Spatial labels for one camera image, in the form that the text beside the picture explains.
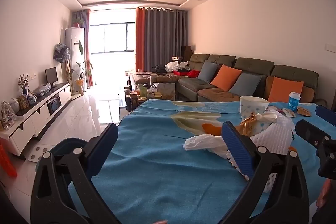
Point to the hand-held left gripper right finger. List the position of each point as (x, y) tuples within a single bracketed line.
[(236, 145)]

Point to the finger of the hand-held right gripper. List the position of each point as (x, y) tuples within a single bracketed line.
[(326, 112), (309, 132)]

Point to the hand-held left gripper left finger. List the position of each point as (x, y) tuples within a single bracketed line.
[(105, 145)]

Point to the gold snack wrapper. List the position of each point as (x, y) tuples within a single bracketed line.
[(248, 124)]

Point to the large orange peel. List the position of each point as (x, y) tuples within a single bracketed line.
[(211, 129)]

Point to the white foam fruit net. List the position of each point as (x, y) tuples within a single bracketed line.
[(278, 134)]

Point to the white tissue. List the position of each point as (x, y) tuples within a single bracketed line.
[(202, 142)]

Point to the teal trash bin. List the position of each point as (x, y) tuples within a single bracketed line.
[(65, 145)]

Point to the person's right hand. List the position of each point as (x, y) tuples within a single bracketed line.
[(326, 193)]

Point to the brown snack wrapper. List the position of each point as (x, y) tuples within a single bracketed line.
[(304, 111)]

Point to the white green snack wrapper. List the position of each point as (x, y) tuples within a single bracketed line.
[(287, 113)]

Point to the blue and white cup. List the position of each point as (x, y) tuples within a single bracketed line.
[(294, 102)]

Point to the pink snack wrapper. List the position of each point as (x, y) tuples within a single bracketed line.
[(274, 109)]

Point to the orange pillow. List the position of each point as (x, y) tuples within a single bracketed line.
[(286, 90), (225, 78)]

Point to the blue printed blanket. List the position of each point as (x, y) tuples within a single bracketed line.
[(157, 161)]

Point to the coffee table with jars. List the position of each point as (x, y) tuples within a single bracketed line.
[(139, 98)]

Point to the blue-grey pillow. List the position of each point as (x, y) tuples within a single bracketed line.
[(245, 83), (208, 71)]

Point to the tall plant in yellow vase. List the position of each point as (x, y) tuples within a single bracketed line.
[(80, 82)]

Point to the white bathroom scale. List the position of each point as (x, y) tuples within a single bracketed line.
[(36, 154)]

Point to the white and black cabinet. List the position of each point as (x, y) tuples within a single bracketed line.
[(39, 116)]

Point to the green brown sofa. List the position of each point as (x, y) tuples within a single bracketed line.
[(252, 64)]

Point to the clear plastic bag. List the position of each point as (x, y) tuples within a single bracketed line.
[(42, 89)]

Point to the red cloth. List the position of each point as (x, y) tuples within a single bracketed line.
[(191, 74)]

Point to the blue white porcelain jar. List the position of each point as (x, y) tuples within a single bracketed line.
[(32, 99)]

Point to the black monitor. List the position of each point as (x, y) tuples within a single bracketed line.
[(51, 75)]

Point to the black bag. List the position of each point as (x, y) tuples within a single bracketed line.
[(160, 69)]

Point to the white standing air conditioner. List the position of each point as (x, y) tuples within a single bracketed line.
[(73, 56)]

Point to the white ceramic jar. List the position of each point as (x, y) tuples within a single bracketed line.
[(14, 104)]

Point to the orange plastic bag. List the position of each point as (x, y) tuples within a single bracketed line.
[(6, 163)]

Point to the white clothes pile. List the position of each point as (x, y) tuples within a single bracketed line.
[(174, 65)]

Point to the covered standing fan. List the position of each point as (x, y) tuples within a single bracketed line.
[(61, 53)]

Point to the blue vase with twigs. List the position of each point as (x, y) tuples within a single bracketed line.
[(23, 82)]

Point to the ship model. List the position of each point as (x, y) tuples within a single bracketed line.
[(6, 113)]

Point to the orange and grey curtain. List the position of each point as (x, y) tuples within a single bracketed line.
[(86, 43), (157, 37)]

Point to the brown boxes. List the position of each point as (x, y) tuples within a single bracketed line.
[(187, 52)]

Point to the small projector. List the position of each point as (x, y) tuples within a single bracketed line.
[(176, 58)]

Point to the window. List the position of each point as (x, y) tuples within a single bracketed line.
[(113, 37)]

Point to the small potted plant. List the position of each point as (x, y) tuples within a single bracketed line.
[(78, 22)]

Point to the white wall outlet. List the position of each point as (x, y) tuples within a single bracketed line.
[(330, 47)]

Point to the wooden picture frame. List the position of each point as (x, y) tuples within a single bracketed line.
[(23, 102)]

